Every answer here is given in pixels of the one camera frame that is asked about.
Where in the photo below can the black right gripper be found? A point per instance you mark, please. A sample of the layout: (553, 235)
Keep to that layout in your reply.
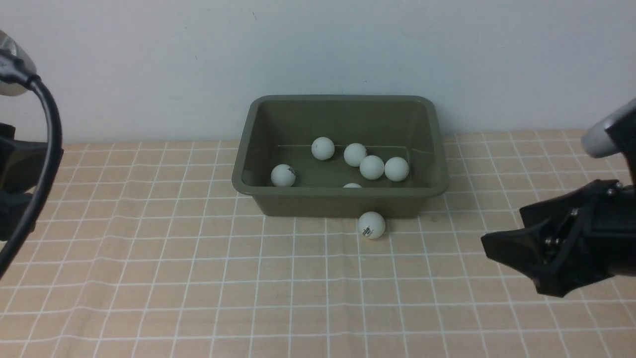
(573, 240)

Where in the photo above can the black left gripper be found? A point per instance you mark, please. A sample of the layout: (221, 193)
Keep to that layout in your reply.
(21, 164)

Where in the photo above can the white ball marked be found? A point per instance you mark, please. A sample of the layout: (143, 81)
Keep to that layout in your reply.
(396, 169)

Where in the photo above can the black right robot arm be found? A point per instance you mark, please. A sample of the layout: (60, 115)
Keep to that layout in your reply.
(571, 241)

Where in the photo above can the peach checkered tablecloth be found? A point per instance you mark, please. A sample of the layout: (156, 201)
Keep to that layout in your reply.
(145, 250)

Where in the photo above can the white ball with logo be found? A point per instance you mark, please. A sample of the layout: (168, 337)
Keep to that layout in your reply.
(371, 225)

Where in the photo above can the olive green plastic bin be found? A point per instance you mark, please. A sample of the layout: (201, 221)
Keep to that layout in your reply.
(280, 129)

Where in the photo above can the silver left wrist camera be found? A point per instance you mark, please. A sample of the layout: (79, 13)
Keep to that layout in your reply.
(17, 69)

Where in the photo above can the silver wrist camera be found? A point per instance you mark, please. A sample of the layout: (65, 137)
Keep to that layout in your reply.
(614, 134)
(17, 69)

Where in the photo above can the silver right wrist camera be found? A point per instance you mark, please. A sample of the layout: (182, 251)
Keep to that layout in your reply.
(614, 134)

